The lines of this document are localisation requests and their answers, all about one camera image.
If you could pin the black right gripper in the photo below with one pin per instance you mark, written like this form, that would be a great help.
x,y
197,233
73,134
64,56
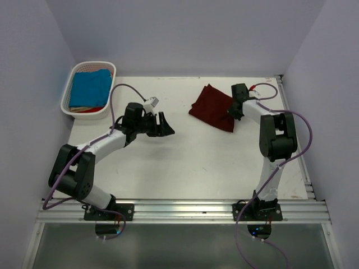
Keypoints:
x,y
231,111

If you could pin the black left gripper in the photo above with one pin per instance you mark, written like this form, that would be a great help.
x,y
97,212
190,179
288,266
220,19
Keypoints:
x,y
165,129

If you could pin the dark red t shirt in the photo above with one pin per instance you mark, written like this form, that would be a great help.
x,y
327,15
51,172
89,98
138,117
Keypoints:
x,y
211,107

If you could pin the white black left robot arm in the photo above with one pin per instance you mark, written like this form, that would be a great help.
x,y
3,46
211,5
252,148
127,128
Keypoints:
x,y
74,168

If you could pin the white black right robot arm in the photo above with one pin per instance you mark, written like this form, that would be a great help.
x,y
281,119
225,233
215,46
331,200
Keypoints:
x,y
277,143

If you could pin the red folded t shirt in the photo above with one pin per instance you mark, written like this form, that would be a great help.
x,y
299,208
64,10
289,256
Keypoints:
x,y
93,110

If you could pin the white plastic laundry basket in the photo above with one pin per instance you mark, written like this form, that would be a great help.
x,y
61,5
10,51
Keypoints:
x,y
89,66

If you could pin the blue folded t shirt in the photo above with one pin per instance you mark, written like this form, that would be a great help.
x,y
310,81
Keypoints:
x,y
90,88

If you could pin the beige folded t shirt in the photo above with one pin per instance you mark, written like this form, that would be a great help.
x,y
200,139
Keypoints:
x,y
79,109

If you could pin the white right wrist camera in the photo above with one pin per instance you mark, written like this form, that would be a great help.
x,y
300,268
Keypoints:
x,y
253,93

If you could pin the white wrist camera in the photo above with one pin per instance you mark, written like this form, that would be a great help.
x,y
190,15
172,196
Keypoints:
x,y
150,104
253,93

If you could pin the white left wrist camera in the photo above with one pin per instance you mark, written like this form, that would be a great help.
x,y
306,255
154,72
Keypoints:
x,y
150,104

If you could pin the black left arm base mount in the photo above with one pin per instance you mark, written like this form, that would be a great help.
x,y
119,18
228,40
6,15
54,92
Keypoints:
x,y
114,212

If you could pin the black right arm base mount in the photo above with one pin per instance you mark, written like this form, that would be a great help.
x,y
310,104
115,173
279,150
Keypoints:
x,y
258,210

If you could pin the aluminium table front rail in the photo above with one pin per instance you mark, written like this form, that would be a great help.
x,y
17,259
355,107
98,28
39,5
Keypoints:
x,y
190,212

